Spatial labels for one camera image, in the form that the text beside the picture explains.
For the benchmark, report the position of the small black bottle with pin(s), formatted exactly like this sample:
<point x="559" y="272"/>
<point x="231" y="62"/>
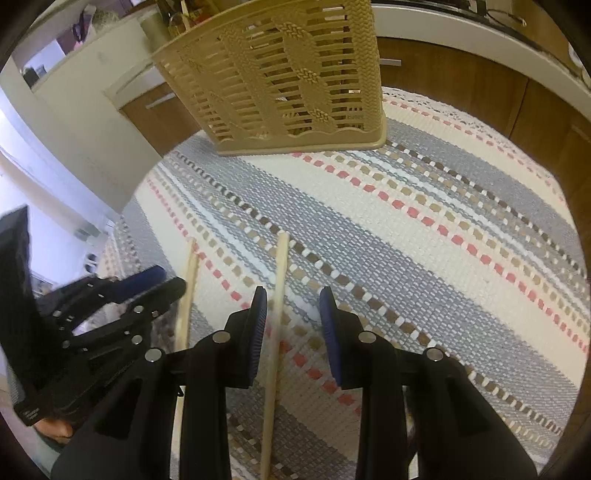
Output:
<point x="30" y="75"/>

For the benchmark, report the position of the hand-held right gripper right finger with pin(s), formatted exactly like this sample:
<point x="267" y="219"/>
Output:
<point x="330" y="337"/>

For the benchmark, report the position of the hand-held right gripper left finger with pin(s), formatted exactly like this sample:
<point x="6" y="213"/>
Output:
<point x="256" y="332"/>

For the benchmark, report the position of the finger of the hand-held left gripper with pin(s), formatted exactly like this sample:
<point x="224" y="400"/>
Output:
<point x="143" y="279"/>
<point x="161" y="295"/>

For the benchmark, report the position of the plastic bag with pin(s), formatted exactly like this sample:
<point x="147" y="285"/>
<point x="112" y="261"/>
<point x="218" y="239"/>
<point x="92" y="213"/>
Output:
<point x="90" y="18"/>

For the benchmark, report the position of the person's left hand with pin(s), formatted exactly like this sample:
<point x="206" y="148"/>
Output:
<point x="55" y="429"/>

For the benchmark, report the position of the striped woven tablecloth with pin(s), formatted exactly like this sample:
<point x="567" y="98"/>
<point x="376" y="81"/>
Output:
<point x="415" y="254"/>

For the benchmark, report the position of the white canister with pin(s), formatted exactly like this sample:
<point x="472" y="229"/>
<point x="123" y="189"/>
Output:
<point x="154" y="25"/>

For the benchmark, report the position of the wooden chopstick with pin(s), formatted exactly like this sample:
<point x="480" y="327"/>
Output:
<point x="184" y="11"/>
<point x="189" y="277"/>
<point x="279" y="286"/>

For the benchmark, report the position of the white kitchen counter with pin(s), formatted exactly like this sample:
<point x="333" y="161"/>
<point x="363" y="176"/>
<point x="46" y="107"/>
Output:
<point x="438" y="30"/>

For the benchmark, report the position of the beige plastic utensil basket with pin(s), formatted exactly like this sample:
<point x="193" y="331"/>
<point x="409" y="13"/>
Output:
<point x="286" y="74"/>

